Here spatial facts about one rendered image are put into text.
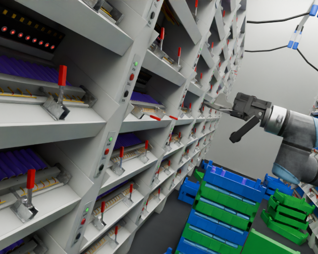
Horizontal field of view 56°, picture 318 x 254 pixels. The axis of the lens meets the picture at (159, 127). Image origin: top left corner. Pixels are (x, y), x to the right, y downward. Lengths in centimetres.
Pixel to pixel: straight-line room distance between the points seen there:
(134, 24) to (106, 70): 12
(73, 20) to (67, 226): 50
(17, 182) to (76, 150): 17
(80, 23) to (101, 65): 22
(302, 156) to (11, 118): 82
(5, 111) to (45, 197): 27
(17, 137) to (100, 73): 30
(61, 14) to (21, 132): 18
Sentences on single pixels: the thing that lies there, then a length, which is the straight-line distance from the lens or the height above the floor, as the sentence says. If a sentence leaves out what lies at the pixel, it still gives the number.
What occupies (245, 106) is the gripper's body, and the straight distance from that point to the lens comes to 100.
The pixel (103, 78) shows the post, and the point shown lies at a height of 82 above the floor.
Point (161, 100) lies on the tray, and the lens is 138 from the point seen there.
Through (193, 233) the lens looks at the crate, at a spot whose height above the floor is 20.
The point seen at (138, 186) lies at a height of 38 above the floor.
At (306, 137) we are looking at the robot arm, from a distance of 101.
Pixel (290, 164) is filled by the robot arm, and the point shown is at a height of 76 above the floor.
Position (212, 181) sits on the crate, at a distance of 155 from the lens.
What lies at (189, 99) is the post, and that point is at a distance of 207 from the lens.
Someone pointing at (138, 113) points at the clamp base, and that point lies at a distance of 93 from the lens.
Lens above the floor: 84
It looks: 7 degrees down
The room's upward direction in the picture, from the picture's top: 20 degrees clockwise
